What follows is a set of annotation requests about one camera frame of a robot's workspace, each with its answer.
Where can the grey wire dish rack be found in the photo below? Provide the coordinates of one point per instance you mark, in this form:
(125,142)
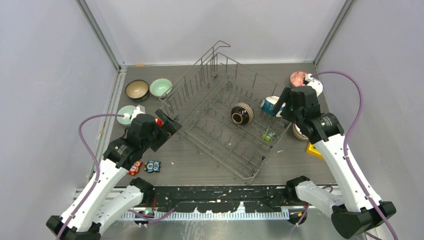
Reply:
(201,100)

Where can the brown striped bowl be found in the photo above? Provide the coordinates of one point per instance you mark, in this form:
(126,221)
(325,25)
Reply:
(242,113)

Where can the beige deer bowl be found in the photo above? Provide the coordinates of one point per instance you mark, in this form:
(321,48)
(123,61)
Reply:
(297,133)

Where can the blue owl puzzle piece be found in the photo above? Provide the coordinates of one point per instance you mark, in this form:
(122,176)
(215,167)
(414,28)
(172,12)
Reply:
(152,166)

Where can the yellow window toy block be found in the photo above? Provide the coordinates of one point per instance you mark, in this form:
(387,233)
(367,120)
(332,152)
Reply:
(311,150)

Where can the red window toy block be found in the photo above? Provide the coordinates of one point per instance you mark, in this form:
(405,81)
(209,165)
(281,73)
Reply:
(159,122)

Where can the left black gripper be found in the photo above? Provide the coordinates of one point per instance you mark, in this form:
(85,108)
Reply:
(170,126)

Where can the dark teal bowl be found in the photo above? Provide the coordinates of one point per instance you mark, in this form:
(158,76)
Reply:
(138,90)

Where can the celadon green bowl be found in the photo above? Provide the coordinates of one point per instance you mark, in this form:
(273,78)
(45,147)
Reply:
(126,112)
(161,87)

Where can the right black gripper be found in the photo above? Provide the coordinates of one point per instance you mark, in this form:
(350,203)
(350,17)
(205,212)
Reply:
(283,98)

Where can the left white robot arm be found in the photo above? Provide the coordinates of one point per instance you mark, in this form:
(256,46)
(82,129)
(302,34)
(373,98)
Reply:
(90,216)

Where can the red blue zigzag bowl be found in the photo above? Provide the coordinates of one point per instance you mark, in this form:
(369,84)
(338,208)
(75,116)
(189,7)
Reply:
(297,79)

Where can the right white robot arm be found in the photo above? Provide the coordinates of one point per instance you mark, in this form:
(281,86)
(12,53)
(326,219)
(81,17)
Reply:
(359,208)

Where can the teal white bowl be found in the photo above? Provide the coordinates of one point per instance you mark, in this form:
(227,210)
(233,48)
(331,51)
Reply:
(267,106)

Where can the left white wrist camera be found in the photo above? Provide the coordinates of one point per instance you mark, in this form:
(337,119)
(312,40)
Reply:
(139,110)

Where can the green owl puzzle piece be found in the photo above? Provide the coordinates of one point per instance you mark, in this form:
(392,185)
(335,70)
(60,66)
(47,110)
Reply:
(268,135)

